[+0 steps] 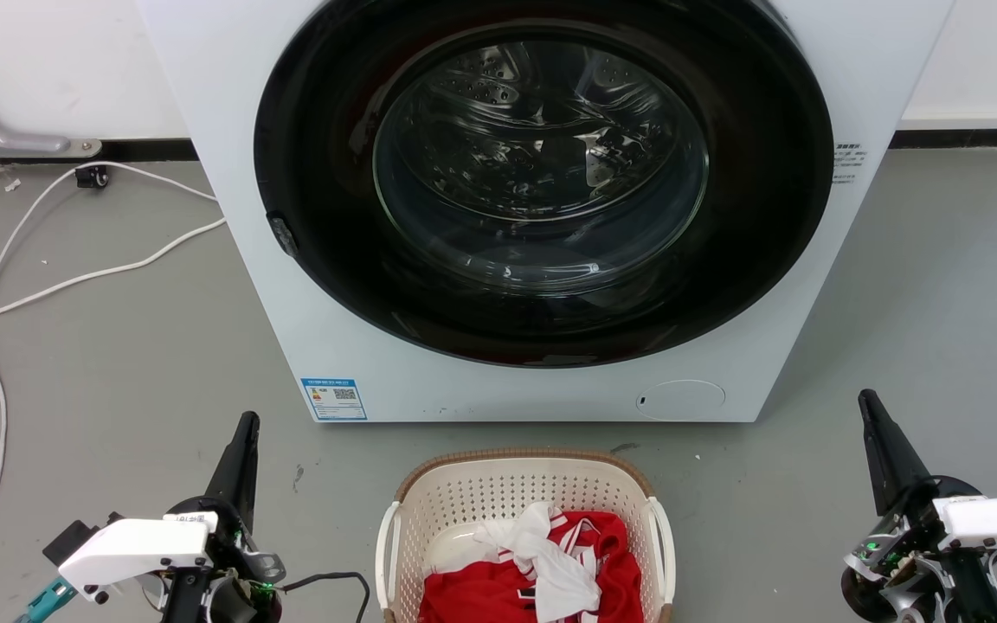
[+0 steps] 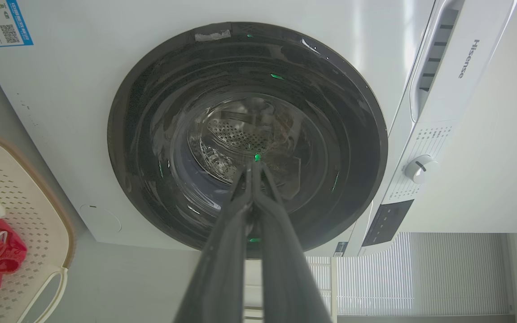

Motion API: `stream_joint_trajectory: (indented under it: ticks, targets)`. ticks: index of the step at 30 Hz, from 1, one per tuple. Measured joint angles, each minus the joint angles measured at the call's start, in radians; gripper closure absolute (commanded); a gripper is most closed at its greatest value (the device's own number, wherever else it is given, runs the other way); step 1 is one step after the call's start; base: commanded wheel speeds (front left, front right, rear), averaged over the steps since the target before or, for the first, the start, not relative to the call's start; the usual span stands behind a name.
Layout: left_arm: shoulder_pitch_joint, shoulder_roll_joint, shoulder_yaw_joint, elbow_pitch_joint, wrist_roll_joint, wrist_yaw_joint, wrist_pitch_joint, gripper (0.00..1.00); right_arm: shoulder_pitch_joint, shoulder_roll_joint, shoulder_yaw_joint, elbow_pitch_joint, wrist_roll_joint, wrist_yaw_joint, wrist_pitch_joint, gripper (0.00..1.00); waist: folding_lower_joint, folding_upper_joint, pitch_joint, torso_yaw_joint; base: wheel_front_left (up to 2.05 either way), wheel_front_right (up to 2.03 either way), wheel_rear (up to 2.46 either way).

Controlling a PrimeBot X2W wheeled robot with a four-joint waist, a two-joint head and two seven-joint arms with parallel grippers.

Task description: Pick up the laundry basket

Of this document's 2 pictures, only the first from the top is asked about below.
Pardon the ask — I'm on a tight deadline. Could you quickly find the steel washer drum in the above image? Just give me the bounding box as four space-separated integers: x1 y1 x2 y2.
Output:
374 38 711 297

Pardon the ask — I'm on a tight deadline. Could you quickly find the thin black cable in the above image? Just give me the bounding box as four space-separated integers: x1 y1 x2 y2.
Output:
277 571 372 623

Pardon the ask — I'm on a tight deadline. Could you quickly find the white power cable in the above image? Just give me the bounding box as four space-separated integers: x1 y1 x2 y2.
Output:
0 216 228 333

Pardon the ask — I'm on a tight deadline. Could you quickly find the small black text sticker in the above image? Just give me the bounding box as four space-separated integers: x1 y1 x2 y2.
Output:
831 142 866 185

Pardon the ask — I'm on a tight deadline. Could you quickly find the blue energy label sticker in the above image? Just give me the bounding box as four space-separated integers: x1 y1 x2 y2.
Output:
300 376 369 422

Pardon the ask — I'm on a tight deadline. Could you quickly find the black round washer door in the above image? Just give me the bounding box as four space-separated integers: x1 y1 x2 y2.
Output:
253 0 835 369

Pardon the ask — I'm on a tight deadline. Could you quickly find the cream plastic laundry basket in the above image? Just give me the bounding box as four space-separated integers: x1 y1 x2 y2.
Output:
375 447 678 623

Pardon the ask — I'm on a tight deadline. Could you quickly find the red garment with white stripes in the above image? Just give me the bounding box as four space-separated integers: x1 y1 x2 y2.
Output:
418 510 645 623

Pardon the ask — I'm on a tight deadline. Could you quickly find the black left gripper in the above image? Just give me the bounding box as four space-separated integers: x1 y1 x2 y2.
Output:
161 412 286 623

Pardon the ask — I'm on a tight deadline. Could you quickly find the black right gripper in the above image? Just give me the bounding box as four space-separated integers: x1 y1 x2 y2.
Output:
839 389 997 623

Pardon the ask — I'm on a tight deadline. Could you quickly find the white front-load washing machine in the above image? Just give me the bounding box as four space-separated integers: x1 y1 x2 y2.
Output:
137 0 956 424

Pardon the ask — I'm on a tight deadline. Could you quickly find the round white filter cover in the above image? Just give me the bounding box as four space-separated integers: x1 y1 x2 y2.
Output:
635 379 727 422

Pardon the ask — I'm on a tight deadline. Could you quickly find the white cloth garment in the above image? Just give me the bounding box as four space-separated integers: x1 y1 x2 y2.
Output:
474 502 603 623

